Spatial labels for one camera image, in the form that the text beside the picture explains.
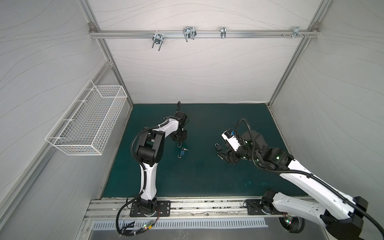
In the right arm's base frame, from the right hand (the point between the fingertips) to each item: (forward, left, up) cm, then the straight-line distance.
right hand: (225, 144), depth 71 cm
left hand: (+17, +24, -22) cm, 37 cm away
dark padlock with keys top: (+11, +27, -22) cm, 36 cm away
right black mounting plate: (-23, -15, -20) cm, 34 cm away
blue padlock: (+6, +24, -22) cm, 33 cm away
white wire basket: (-1, +64, +9) cm, 64 cm away
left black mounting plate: (-26, +30, -22) cm, 45 cm away
